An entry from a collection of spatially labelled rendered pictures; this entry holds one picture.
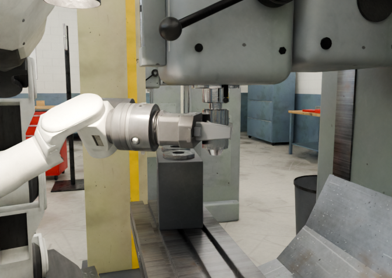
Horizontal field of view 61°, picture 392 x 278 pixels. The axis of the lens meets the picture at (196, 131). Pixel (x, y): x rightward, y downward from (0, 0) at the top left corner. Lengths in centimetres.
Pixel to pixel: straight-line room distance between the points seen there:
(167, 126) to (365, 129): 46
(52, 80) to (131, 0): 744
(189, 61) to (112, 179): 193
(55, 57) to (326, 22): 927
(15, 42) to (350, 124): 78
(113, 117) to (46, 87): 908
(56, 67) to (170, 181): 885
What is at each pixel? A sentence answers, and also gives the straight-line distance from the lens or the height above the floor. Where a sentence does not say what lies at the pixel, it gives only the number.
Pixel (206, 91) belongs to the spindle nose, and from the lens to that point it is 57.
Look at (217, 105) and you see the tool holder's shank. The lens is 58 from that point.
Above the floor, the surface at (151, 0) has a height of 144.
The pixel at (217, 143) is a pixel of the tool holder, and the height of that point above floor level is 121.
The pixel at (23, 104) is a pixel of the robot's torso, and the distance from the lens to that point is 112.
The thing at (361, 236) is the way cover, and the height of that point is 100.
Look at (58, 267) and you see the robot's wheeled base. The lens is 161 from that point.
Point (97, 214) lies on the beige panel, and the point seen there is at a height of 46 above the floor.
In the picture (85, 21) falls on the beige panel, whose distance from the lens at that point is 232.
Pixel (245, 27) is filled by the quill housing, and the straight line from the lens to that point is 51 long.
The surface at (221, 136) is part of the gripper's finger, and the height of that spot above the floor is 122.
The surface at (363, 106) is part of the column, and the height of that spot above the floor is 126.
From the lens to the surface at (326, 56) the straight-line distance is 55.
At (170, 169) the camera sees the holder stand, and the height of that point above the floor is 109.
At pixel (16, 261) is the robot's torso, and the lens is 131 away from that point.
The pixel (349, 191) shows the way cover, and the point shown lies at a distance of 87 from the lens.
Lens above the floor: 130
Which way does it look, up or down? 7 degrees down
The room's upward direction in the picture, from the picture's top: straight up
